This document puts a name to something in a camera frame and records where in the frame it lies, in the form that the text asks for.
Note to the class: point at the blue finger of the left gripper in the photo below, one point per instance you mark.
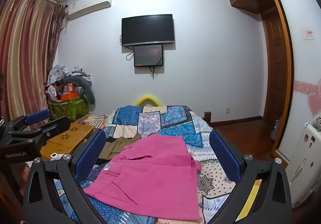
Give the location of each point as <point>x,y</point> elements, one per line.
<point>48,130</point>
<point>37,117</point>

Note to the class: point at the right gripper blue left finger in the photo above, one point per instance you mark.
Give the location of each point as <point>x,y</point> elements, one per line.
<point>42,203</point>

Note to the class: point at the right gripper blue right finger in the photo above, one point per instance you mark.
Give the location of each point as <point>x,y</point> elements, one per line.
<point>262,192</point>

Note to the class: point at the pink pants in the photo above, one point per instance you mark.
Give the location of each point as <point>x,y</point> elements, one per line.
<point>155,176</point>

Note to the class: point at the wooden lap desk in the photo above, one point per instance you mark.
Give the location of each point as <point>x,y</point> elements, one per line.
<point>68,141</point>

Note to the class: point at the green storage bag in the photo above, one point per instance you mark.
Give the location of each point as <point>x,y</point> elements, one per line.
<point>72,109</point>

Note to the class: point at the orange box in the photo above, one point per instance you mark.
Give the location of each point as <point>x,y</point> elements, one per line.
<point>69,96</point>

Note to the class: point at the white appliance with stickers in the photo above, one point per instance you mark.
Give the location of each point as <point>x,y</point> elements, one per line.
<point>303,170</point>

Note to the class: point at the pile of grey clothes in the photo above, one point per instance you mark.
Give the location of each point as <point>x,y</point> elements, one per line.
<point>61,74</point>

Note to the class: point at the olive green pants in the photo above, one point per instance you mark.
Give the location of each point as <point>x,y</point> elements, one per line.
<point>112,149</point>

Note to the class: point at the red gold striped curtain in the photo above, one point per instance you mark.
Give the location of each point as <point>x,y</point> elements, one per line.
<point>30,31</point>

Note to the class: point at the yellow foam headboard pad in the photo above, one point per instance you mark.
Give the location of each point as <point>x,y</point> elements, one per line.
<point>148,99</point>

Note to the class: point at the wooden door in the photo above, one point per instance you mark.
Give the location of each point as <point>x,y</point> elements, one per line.
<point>280,70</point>

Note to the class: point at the white sliding wardrobe door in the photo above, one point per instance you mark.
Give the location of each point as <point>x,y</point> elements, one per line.
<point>303,18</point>

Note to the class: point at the white wall air conditioner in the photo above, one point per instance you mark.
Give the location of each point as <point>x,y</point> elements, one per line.
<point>81,8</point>

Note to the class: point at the small black wall monitor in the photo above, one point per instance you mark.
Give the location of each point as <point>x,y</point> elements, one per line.
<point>148,56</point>

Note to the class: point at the large black wall television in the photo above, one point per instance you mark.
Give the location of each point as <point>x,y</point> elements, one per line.
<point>147,29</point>

